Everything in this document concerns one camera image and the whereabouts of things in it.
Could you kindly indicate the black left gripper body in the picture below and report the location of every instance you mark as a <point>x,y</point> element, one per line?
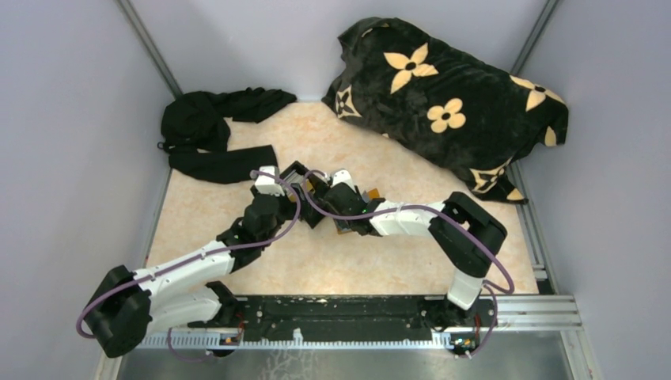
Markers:
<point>286,213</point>

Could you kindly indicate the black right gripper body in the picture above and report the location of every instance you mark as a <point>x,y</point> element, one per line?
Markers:
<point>350,221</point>

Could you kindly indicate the yellow leather card holder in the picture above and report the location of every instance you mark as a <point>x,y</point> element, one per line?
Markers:
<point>367,196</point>

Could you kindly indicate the black plastic card bin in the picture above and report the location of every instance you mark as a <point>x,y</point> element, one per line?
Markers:
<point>298,177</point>

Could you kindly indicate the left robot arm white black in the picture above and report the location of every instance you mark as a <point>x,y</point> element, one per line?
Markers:
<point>129,305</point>

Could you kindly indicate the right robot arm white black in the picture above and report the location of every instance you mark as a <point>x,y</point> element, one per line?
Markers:
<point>467,234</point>

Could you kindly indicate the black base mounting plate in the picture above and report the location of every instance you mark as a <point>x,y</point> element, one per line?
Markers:
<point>348,318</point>

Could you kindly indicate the black crumpled garment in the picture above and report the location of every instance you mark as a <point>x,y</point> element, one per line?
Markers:
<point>196,135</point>

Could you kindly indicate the black blanket yellow flowers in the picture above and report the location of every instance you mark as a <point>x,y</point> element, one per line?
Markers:
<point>450,108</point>

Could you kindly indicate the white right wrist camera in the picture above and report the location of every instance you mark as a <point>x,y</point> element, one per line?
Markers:
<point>342,176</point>

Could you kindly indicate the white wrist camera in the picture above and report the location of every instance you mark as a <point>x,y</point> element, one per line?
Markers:
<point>342,176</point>
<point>266,181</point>

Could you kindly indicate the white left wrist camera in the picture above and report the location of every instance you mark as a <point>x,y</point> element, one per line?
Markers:
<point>266,181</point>

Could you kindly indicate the aluminium frame rail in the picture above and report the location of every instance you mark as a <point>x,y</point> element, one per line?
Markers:
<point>511,314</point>

